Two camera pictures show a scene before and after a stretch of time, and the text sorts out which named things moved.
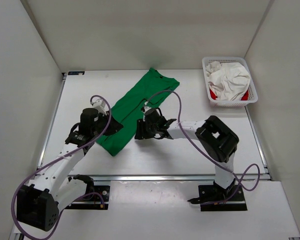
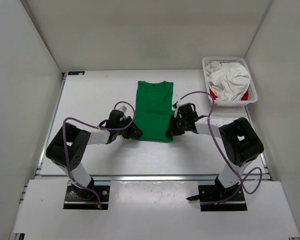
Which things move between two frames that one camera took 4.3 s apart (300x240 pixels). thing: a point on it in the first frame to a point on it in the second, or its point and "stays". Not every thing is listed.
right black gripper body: [151, 130] to [182, 122]
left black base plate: [100, 201] stays
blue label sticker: [76, 73] stays
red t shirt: [245, 97] stays
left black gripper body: [102, 122] to [125, 121]
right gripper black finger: [139, 134] to [174, 129]
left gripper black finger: [114, 126] to [133, 131]
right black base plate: [212, 199] stays
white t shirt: [229, 81] stays
